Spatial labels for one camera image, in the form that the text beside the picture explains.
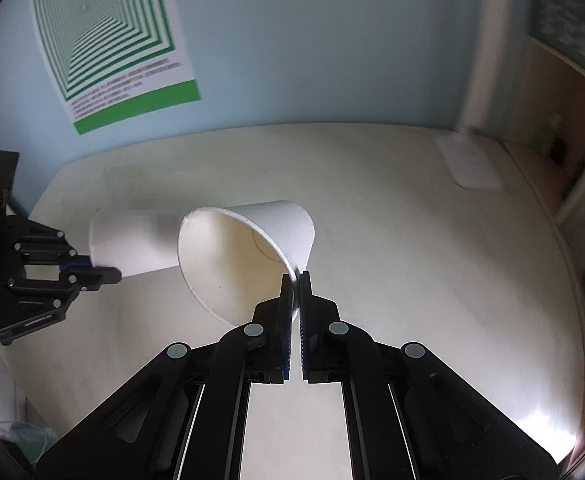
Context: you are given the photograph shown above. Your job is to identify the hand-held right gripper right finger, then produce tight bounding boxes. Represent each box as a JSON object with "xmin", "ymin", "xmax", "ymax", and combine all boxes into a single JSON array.
[{"xmin": 297, "ymin": 270, "xmax": 559, "ymax": 480}]

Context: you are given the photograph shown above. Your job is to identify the white desk lamp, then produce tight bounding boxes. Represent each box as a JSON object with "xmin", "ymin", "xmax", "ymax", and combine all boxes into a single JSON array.
[{"xmin": 435, "ymin": 0, "xmax": 513, "ymax": 191}]

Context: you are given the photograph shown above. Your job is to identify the white paper cup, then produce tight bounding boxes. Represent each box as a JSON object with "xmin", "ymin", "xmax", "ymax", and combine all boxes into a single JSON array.
[
  {"xmin": 88, "ymin": 210, "xmax": 183, "ymax": 278},
  {"xmin": 177, "ymin": 200, "xmax": 317, "ymax": 326}
]

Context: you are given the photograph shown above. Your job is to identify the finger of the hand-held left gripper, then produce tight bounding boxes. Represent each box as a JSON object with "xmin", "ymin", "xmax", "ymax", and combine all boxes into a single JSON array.
[
  {"xmin": 10, "ymin": 266, "xmax": 122, "ymax": 307},
  {"xmin": 15, "ymin": 225, "xmax": 93, "ymax": 272}
]

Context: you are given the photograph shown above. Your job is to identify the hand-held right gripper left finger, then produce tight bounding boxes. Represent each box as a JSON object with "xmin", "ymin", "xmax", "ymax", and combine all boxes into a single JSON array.
[{"xmin": 35, "ymin": 272, "xmax": 299, "ymax": 480}]

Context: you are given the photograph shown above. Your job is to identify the green striped wall poster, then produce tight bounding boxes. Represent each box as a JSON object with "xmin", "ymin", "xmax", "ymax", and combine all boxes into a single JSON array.
[{"xmin": 26, "ymin": 0, "xmax": 203, "ymax": 136}]

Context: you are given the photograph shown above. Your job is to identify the wooden bookshelf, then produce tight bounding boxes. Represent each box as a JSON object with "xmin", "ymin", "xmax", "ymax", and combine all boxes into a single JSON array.
[{"xmin": 515, "ymin": 35, "xmax": 585, "ymax": 361}]

